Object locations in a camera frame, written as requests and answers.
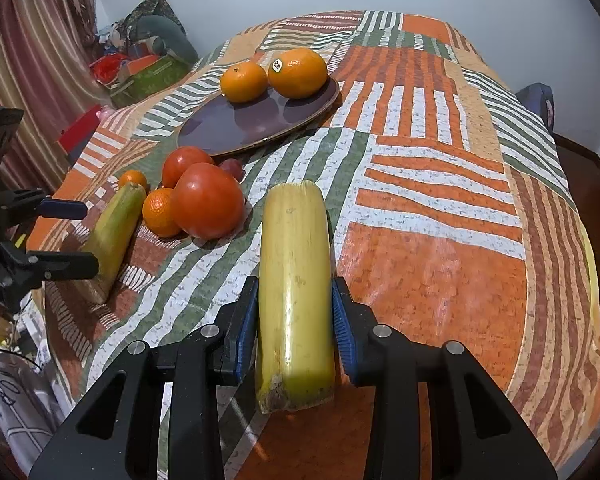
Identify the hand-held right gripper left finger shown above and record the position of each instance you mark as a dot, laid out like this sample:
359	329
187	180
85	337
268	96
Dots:
245	332

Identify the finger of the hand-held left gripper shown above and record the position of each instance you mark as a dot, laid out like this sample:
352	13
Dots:
65	209
65	266

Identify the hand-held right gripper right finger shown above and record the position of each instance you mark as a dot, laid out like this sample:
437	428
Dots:
341	332

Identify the yellow corn cob piece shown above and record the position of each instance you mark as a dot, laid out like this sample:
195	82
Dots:
295	280

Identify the small mandarin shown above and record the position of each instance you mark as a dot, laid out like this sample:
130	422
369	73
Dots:
160	212
132	179

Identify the small red tomato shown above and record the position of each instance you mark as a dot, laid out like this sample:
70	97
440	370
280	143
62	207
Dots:
180	162

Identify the large red tomato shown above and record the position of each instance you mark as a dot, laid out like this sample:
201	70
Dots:
210	202

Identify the purple plum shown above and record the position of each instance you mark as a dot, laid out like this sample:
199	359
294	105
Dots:
232	167

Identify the brown oval plate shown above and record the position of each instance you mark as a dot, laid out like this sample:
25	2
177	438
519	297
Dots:
240	125

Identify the red box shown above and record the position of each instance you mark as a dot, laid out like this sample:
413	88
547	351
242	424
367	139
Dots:
80	127

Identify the striped red curtain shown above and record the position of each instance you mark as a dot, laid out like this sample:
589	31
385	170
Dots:
35	60

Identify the red plastic bag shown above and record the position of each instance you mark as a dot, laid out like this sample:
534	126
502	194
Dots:
107	66

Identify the white printed cloth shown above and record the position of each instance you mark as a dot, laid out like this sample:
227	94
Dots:
15	400

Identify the striped patchwork bedspread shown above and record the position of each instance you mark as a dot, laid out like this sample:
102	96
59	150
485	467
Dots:
430	210

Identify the green storage box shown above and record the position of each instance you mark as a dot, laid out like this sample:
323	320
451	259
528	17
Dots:
152	80

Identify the orange box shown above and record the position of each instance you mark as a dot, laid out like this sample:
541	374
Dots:
140	64

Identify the dark floral cloth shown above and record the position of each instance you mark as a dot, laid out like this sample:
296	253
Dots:
152	5

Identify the plain orange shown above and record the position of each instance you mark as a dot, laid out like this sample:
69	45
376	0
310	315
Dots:
243	81

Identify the orange with sticker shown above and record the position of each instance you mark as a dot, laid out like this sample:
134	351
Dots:
300	74

